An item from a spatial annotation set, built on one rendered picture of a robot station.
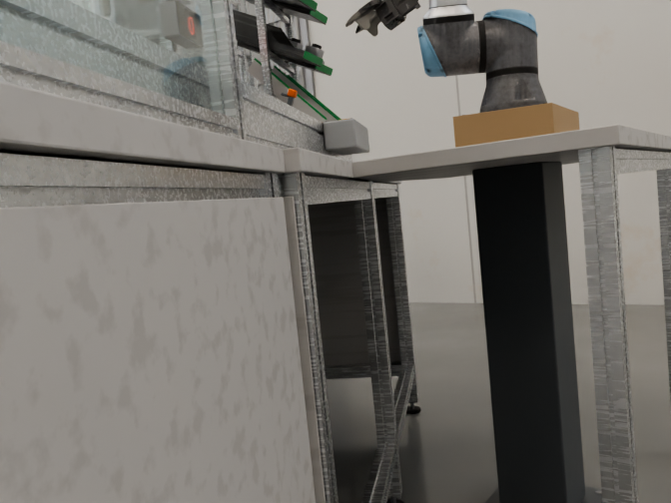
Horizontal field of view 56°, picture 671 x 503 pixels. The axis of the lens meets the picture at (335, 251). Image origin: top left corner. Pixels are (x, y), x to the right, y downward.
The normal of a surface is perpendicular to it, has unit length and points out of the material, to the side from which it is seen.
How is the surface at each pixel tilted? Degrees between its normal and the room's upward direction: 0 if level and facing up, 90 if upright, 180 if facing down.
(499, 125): 90
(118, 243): 90
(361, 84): 90
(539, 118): 90
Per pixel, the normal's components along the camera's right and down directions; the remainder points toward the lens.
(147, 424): 0.98, -0.08
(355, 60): -0.56, 0.12
